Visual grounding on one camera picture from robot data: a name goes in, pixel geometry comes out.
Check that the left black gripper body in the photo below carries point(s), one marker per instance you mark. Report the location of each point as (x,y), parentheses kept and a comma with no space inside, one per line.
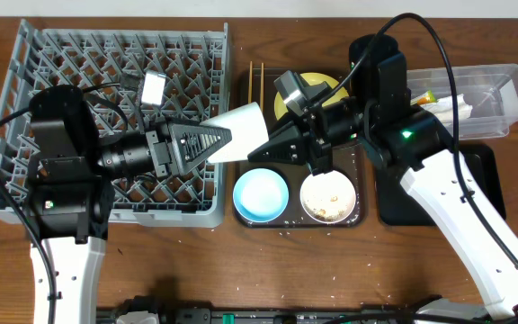
(160,149)

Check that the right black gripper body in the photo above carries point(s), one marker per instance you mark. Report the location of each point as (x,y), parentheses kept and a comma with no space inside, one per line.
(319,146)

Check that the white cup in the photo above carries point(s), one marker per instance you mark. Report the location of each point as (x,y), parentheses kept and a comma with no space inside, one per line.
(248,132)

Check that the white pink bowl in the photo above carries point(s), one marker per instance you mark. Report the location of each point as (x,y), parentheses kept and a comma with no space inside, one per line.
(328,198)

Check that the wooden chopstick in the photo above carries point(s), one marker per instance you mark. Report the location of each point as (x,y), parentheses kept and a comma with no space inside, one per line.
(261,97)
(250,82)

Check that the green orange snack wrapper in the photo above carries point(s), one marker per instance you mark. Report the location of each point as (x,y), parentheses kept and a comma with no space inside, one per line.
(425,98)

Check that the white napkin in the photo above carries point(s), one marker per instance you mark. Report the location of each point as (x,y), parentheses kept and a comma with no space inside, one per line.
(443,109)

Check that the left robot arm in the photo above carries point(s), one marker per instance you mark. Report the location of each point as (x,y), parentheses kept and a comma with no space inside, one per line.
(70,186)

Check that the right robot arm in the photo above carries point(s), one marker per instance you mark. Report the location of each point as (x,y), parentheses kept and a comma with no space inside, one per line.
(413,147)

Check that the grey dishwasher rack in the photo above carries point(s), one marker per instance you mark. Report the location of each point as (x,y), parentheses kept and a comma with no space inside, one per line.
(197,66)

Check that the black waste tray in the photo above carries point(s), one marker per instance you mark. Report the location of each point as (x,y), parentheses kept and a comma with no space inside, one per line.
(396,208)

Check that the light blue bowl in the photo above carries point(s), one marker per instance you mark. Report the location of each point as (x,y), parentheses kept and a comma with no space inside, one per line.
(260,195)

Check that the dark brown serving tray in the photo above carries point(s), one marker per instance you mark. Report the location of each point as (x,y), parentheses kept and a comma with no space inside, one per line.
(347,160)

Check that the clear plastic bin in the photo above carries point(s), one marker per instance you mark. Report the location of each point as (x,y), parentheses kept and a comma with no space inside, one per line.
(488,98)

